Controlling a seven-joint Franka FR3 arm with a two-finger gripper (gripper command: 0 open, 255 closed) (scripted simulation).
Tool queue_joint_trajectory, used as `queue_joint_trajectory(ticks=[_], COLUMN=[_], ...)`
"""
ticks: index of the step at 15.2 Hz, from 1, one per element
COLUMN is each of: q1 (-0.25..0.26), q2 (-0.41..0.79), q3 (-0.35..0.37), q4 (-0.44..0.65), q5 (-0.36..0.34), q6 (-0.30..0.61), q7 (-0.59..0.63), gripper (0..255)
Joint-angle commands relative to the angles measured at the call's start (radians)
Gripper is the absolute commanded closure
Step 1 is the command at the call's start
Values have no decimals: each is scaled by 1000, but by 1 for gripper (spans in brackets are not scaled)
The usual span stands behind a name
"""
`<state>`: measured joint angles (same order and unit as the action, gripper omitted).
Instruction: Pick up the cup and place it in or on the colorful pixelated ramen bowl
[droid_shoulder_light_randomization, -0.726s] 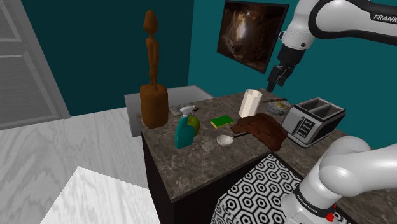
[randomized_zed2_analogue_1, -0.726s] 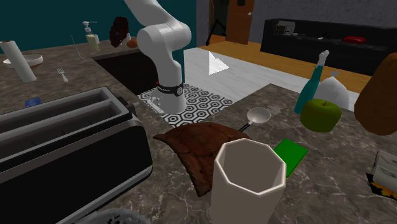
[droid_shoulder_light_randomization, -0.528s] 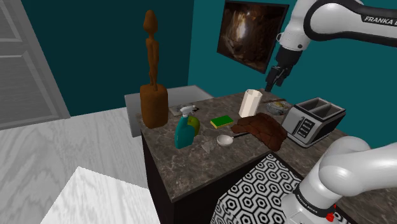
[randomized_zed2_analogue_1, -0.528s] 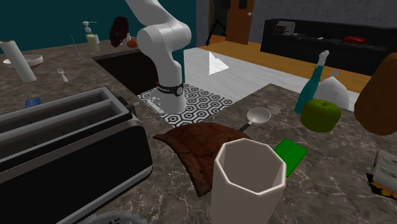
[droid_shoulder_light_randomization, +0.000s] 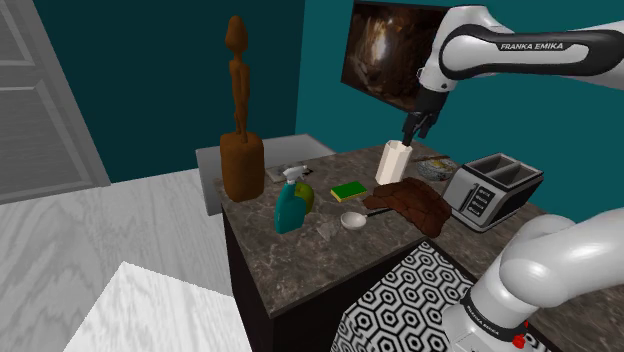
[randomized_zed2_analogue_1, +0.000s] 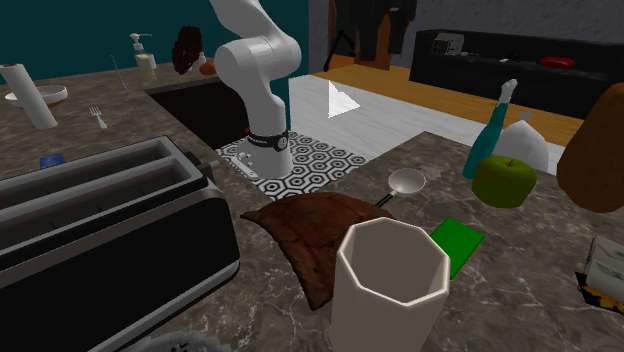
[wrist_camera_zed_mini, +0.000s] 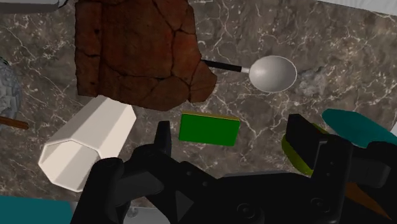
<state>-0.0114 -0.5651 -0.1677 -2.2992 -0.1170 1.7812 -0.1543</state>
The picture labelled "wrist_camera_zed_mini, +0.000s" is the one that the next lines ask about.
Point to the white octagonal cup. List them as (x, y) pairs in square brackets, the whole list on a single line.
[(93, 133)]

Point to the teal flat thing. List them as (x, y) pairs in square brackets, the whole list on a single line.
[(34, 211)]

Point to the yellow-green curved thing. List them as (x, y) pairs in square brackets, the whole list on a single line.
[(294, 158)]

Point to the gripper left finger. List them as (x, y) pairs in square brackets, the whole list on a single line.
[(145, 183)]

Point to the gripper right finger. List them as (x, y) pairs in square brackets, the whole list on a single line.
[(332, 173)]

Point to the grey crumpled thing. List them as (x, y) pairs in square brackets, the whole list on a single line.
[(9, 93)]

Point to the teal rounded thing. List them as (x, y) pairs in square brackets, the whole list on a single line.
[(353, 127)]

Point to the green rectangular sponge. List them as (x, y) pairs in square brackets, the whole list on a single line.
[(207, 130)]

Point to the brown wooden stick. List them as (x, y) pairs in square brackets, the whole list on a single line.
[(14, 123)]

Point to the orange pointed thing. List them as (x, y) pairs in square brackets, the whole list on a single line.
[(363, 198)]

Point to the brown cracked robot stand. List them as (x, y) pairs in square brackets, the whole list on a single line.
[(133, 49)]

